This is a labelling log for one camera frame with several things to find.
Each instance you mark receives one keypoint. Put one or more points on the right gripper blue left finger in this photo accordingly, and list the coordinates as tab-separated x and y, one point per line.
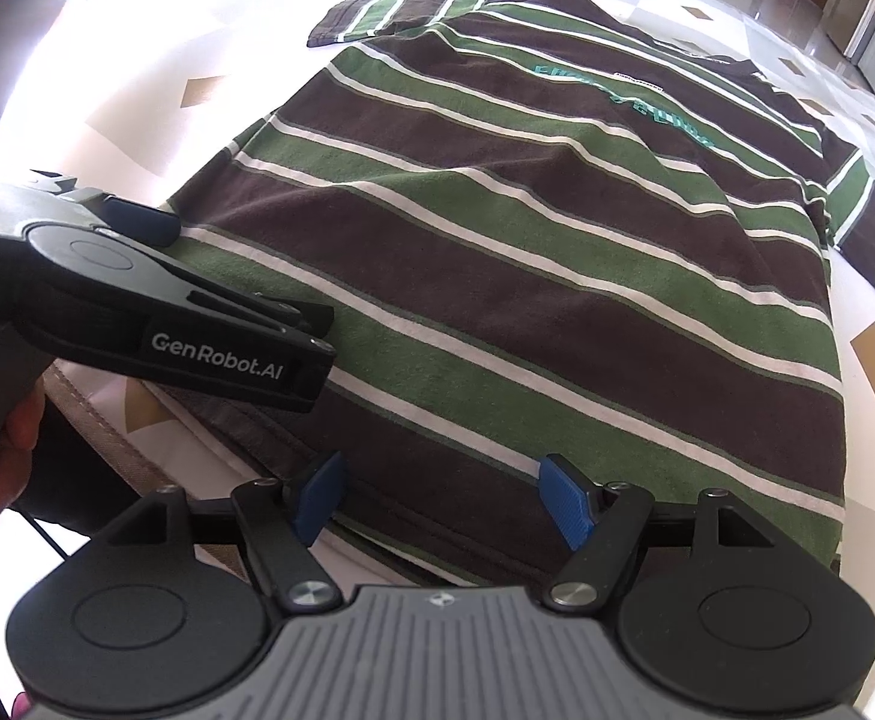
279	521

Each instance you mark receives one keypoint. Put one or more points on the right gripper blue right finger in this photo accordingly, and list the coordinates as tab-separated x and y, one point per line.
601	522

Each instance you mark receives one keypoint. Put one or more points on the green brown striped shirt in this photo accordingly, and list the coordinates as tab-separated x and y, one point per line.
541	231

